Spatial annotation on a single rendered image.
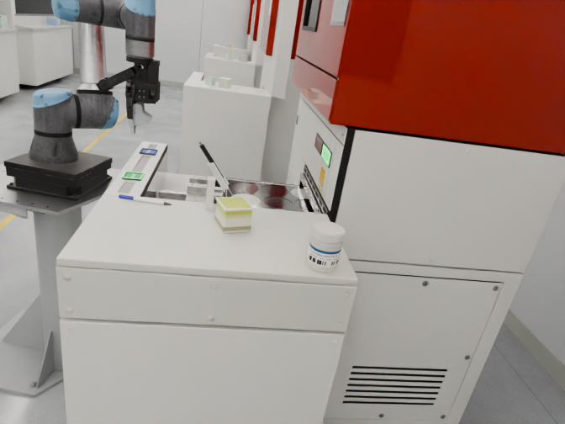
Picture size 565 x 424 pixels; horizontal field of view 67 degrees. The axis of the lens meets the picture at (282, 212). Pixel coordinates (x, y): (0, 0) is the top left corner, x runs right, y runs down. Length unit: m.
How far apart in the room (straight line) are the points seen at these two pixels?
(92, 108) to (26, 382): 1.11
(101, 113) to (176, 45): 7.71
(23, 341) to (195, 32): 7.73
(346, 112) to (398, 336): 0.80
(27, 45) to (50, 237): 6.04
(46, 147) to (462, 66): 1.29
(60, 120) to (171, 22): 7.78
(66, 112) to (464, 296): 1.45
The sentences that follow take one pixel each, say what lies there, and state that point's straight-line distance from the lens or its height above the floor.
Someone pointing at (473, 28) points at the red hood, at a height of 1.51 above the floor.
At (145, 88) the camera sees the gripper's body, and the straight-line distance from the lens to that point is 1.26.
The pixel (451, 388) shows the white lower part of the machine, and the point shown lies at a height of 0.31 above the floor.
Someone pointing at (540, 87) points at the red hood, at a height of 1.40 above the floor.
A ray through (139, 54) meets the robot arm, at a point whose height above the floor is 1.32.
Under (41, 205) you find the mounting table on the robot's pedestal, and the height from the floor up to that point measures 0.82.
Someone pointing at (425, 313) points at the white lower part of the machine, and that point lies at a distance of 1.55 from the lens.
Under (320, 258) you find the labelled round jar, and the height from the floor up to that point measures 1.00.
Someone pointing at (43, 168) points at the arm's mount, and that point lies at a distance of 1.58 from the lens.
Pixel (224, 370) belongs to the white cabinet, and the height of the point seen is 0.69.
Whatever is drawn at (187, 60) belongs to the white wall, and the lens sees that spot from 9.30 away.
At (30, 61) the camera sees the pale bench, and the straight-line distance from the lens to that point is 7.64.
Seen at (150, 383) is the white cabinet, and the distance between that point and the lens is 1.10.
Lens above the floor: 1.44
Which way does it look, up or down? 23 degrees down
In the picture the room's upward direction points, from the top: 9 degrees clockwise
